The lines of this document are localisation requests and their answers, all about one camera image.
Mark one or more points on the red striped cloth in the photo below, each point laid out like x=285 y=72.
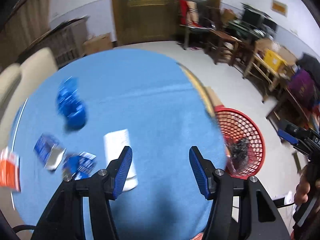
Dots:
x=187 y=12

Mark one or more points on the red plastic basket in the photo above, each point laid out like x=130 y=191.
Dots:
x=255 y=135

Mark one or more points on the wooden double door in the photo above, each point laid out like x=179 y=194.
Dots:
x=145 y=25

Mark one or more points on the glass stand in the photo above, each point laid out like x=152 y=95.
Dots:
x=245 y=31

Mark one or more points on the flat cardboard sheet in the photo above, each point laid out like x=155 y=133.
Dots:
x=212 y=95

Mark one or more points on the blue tablecloth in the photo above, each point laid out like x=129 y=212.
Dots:
x=140 y=92

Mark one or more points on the blue plastic bag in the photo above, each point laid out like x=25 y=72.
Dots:
x=72 y=110

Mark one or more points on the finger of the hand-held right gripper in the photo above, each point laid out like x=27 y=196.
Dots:
x=296 y=127
x=287 y=135

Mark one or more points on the brown cardboard box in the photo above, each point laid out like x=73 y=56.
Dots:
x=97 y=43

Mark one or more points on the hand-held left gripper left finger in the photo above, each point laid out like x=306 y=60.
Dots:
x=122 y=172

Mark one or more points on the white printed pouch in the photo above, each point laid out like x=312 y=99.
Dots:
x=117 y=140

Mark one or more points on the light wooden armchair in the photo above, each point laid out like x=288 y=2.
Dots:
x=257 y=62

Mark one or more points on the yellow box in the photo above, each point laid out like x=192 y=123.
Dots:
x=273 y=60

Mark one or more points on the black monitor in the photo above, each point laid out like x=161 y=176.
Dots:
x=252 y=16

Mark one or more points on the blue medicine box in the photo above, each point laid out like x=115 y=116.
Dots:
x=43 y=147

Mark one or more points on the wooden crib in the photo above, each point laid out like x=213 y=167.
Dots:
x=67 y=40

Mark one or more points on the orange and white box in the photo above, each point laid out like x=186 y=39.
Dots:
x=8 y=170

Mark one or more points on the beige leather sofa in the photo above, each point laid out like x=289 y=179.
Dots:
x=37 y=65

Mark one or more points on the dark wooden chair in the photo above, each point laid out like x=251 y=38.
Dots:
x=215 y=17

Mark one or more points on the orange wall sign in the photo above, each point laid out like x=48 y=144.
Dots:
x=278 y=6

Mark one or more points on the dark wooden stool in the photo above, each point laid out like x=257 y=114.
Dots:
x=225 y=36

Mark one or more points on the person's right hand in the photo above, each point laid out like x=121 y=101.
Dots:
x=303 y=187

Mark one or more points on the black plastic bag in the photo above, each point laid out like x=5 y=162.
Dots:
x=238 y=147

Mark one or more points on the purple bag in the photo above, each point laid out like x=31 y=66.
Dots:
x=302 y=87

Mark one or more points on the metal chair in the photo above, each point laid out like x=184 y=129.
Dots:
x=190 y=32

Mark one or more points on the black jacket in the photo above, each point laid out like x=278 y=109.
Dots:
x=310 y=61

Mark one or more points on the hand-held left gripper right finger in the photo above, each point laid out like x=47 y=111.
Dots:
x=200 y=172

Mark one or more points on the clear blister pack blue card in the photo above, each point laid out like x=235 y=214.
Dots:
x=82 y=163

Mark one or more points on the open brown box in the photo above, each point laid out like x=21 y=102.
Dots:
x=228 y=15

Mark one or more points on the beige curtain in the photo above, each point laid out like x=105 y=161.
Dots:
x=25 y=17

